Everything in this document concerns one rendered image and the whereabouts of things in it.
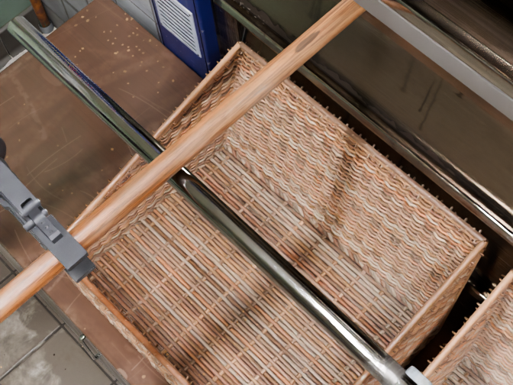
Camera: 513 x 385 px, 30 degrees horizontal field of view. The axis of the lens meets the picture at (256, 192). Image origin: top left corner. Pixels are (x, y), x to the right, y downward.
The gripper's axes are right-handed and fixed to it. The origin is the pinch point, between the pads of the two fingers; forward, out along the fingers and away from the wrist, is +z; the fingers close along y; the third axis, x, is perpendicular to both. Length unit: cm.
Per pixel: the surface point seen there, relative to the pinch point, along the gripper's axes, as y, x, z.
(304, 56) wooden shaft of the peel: -0.9, -38.1, 1.6
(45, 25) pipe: 116, -49, -118
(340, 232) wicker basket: 57, -43, 4
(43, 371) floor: 119, 13, -40
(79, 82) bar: 1.7, -16.2, -18.1
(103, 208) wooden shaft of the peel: -1.5, -6.4, 0.0
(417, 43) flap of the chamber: -20.8, -37.9, 18.7
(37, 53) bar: 2.2, -15.3, -26.2
